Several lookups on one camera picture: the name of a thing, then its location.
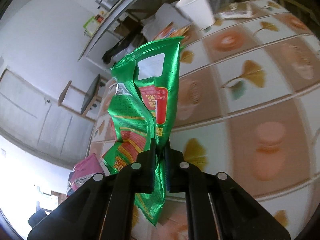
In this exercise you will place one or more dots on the white paper cup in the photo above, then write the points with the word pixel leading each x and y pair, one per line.
pixel 197 10

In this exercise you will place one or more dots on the white plastic bag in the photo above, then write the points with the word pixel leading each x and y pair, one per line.
pixel 165 15

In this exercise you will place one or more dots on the small flat sachet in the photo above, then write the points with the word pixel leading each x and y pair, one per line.
pixel 237 14

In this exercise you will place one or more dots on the dark sauce jar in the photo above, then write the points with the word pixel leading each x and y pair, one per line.
pixel 100 17

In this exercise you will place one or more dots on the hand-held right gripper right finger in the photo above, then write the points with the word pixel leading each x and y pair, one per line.
pixel 175 172

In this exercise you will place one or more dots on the green snack bag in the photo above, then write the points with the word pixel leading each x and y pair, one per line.
pixel 145 92

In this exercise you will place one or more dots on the pink orange chip bag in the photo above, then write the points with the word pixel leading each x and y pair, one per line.
pixel 86 167

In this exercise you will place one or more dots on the white door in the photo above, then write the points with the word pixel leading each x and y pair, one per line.
pixel 37 120

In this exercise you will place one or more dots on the orange snack packet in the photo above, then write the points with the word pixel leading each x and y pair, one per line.
pixel 170 32

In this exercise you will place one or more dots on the wooden chair dark seat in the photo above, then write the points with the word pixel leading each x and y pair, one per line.
pixel 88 95

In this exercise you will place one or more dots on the black cloth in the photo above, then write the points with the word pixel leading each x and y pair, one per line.
pixel 120 50

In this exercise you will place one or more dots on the white side table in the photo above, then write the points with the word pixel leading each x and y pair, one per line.
pixel 117 17

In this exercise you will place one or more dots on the ginkgo print tablecloth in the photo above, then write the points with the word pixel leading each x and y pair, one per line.
pixel 250 105

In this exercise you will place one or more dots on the green food packet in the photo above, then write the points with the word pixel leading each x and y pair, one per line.
pixel 91 26

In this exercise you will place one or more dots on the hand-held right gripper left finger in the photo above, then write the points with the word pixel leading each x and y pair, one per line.
pixel 146 170

